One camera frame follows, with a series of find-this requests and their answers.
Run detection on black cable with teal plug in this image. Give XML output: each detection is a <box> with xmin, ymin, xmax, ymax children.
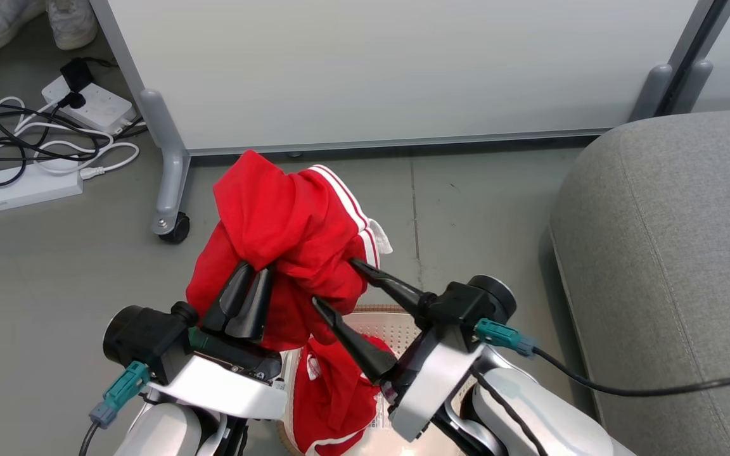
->
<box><xmin>79</xmin><ymin>361</ymin><xmax>151</xmax><ymax>456</ymax></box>
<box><xmin>474</xmin><ymin>318</ymin><xmax>730</xmax><ymax>398</ymax></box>

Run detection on black power adapter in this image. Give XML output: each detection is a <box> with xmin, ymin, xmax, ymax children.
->
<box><xmin>58</xmin><ymin>58</ymin><xmax>96</xmax><ymax>110</ymax></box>

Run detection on cream perforated laundry basket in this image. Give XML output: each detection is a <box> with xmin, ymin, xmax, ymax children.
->
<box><xmin>276</xmin><ymin>304</ymin><xmax>468</xmax><ymax>456</ymax></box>

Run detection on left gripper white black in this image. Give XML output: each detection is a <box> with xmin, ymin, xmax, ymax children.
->
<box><xmin>148</xmin><ymin>262</ymin><xmax>291</xmax><ymax>421</ymax></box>

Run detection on square white power strip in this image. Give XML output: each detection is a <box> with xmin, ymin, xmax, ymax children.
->
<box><xmin>41</xmin><ymin>75</ymin><xmax>136</xmax><ymax>135</ymax></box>

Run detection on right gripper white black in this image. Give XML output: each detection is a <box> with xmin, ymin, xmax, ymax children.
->
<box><xmin>311</xmin><ymin>257</ymin><xmax>486</xmax><ymax>443</ymax></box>

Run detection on white power adapter box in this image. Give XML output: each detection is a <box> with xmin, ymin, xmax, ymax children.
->
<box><xmin>0</xmin><ymin>165</ymin><xmax>84</xmax><ymax>212</ymax></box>

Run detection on thin black braided cable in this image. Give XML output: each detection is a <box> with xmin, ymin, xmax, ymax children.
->
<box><xmin>470</xmin><ymin>371</ymin><xmax>535</xmax><ymax>456</ymax></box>

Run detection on grey fabric sofa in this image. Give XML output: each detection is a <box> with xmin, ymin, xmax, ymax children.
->
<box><xmin>549</xmin><ymin>109</ymin><xmax>730</xmax><ymax>456</ymax></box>

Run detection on white power cable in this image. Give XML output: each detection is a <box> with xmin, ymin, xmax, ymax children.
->
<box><xmin>0</xmin><ymin>96</ymin><xmax>141</xmax><ymax>197</ymax></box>

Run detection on white partition with caster leg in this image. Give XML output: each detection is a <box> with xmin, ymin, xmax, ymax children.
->
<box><xmin>89</xmin><ymin>0</ymin><xmax>720</xmax><ymax>245</ymax></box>

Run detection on red clothing with white stripes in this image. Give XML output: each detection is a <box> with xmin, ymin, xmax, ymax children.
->
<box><xmin>186</xmin><ymin>149</ymin><xmax>399</xmax><ymax>456</ymax></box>

